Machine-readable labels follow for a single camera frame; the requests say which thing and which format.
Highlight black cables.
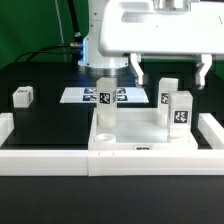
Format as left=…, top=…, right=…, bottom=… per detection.
left=13, top=0, right=84, bottom=64

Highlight white square table top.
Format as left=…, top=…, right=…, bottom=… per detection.
left=88, top=108, right=198, bottom=151

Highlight white U-shaped fence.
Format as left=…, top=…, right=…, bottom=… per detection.
left=0, top=113, right=224, bottom=176

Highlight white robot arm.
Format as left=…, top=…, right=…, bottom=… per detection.
left=79, top=0, right=224, bottom=88

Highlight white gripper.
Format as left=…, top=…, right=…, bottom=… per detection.
left=99, top=0, right=224, bottom=90

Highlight white sheet with markers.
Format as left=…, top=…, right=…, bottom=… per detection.
left=60, top=87, right=149, bottom=103

